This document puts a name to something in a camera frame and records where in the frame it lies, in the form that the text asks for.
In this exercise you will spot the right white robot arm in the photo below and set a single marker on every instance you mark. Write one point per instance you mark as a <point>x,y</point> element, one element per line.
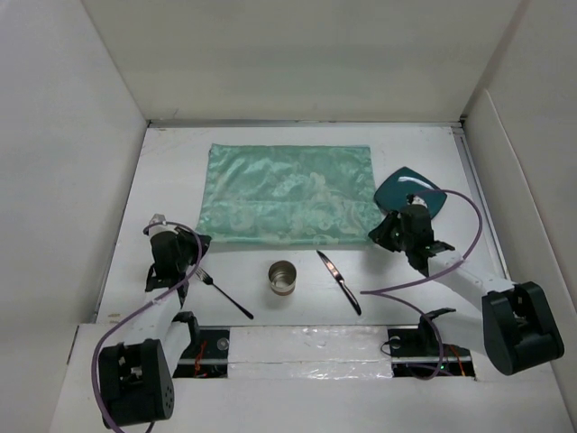
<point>516,328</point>

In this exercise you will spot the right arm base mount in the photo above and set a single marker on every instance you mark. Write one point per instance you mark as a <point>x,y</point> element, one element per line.
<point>413,351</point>

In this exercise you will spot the steel cup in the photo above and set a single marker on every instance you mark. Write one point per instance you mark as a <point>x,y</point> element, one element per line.
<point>282,276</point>

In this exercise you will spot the green patterned placemat cloth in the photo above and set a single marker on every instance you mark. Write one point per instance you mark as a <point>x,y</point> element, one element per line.
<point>289,195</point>

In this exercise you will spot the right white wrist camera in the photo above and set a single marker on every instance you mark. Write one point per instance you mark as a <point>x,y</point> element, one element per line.
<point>415,200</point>

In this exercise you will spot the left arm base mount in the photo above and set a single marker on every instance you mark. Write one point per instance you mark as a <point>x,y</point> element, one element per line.
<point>207,356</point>

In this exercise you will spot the black table knife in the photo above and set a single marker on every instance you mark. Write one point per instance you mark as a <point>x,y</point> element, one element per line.
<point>338,277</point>

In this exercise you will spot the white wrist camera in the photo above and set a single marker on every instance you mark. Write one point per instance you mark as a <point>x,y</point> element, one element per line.
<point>415,200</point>
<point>156,225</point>

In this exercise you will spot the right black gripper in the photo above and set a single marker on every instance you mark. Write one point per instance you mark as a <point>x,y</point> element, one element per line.
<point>380,233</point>

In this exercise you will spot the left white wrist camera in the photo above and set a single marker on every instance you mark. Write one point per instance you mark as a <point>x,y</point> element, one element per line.
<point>156,225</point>

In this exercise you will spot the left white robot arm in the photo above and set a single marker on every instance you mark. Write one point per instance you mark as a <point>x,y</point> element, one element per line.
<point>135,376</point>

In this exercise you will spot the teal square plate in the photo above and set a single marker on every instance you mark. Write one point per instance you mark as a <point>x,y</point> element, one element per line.
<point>392,194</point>

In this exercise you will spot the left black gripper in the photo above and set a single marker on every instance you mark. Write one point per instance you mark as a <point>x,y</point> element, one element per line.
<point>191,241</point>

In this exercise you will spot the black fork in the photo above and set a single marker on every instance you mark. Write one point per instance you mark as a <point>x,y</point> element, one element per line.
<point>209,281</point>

